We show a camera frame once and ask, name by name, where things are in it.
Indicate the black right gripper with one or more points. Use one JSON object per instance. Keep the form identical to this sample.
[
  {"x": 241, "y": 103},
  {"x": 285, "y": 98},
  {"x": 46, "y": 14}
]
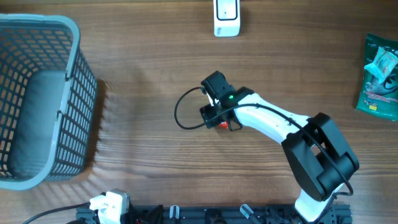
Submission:
[{"x": 209, "y": 116}]

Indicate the red Nescafe coffee stick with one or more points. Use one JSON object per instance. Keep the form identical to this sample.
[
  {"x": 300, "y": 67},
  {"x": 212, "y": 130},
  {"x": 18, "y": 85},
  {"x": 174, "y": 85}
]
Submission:
[{"x": 224, "y": 125}]

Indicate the green 3M gloves packet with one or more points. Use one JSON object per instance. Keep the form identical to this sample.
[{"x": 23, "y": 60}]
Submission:
[{"x": 378, "y": 99}]

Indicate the mint green tissue packet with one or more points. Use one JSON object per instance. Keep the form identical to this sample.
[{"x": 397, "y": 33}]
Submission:
[{"x": 382, "y": 65}]

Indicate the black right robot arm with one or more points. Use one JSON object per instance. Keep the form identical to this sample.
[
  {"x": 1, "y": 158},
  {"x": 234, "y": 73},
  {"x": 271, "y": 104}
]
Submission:
[{"x": 317, "y": 152}]

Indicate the white barcode scanner box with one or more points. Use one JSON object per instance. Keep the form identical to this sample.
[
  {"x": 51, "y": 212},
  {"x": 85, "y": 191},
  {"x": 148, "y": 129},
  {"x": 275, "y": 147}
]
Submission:
[{"x": 227, "y": 19}]

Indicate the grey plastic mesh basket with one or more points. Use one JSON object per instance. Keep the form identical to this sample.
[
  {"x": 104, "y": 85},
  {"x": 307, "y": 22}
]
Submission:
[{"x": 48, "y": 96}]

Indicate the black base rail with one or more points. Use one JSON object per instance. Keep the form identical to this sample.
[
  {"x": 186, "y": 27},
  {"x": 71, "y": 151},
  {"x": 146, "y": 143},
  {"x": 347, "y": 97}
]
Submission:
[{"x": 283, "y": 213}]

